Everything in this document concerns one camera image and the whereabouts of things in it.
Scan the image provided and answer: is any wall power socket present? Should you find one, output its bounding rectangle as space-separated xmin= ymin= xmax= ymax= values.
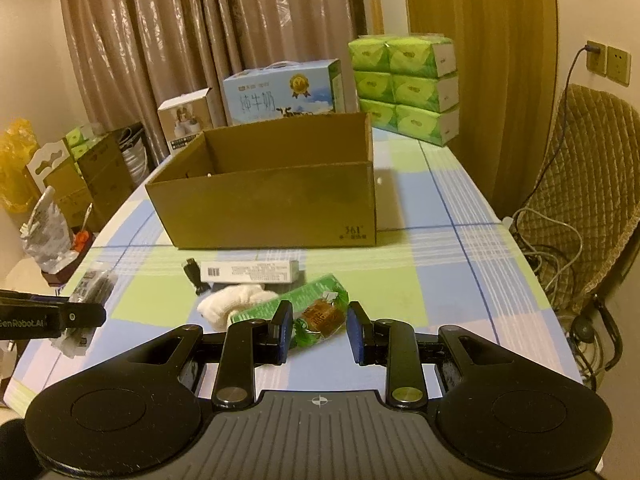
xmin=586 ymin=41 xmax=632 ymax=87

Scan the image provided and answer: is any green snack packet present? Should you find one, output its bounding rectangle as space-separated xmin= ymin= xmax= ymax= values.
xmin=300 ymin=290 xmax=346 ymax=338

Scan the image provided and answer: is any beige curtain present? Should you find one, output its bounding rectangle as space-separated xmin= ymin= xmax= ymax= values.
xmin=61 ymin=0 xmax=366 ymax=162

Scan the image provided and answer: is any checked bed sheet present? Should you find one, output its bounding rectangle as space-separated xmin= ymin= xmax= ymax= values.
xmin=3 ymin=130 xmax=578 ymax=413

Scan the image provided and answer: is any brown paper bag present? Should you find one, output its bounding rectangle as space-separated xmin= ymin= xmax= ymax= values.
xmin=25 ymin=121 xmax=150 ymax=234

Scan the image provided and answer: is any black lighter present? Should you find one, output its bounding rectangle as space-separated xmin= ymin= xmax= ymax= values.
xmin=182 ymin=258 xmax=209 ymax=295

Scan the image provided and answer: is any small white product box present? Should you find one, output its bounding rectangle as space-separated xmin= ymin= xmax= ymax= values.
xmin=157 ymin=88 xmax=213 ymax=154

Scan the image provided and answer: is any crumpled silver plastic bag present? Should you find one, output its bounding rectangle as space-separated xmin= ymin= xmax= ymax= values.
xmin=20 ymin=186 xmax=77 ymax=274

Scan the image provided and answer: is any green tissue pack stack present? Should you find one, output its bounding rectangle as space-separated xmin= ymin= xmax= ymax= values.
xmin=348 ymin=35 xmax=459 ymax=146

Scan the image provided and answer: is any large brown cardboard box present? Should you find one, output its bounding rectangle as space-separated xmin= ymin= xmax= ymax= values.
xmin=145 ymin=113 xmax=376 ymax=249

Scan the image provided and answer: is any blue milk carton box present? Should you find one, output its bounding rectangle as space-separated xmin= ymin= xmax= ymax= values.
xmin=224 ymin=58 xmax=345 ymax=125

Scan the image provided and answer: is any yellow plastic bag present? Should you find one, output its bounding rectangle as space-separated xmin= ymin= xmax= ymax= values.
xmin=0 ymin=118 xmax=40 ymax=214

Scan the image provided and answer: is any white long medicine box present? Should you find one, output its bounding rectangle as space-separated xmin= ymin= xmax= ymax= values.
xmin=198 ymin=260 xmax=299 ymax=284

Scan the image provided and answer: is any quilted brown chair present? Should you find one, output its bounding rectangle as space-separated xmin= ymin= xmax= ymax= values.
xmin=511 ymin=84 xmax=639 ymax=388

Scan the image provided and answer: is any green wet wipes pack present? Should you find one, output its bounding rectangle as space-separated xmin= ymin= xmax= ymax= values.
xmin=231 ymin=274 xmax=349 ymax=348

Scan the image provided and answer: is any white sock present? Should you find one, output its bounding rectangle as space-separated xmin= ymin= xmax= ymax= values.
xmin=196 ymin=284 xmax=278 ymax=332

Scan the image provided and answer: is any black white sachet packet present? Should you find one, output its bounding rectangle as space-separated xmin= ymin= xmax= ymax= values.
xmin=51 ymin=262 xmax=117 ymax=359

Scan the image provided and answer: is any white charging cable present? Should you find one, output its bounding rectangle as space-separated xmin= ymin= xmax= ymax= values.
xmin=501 ymin=206 xmax=586 ymax=293

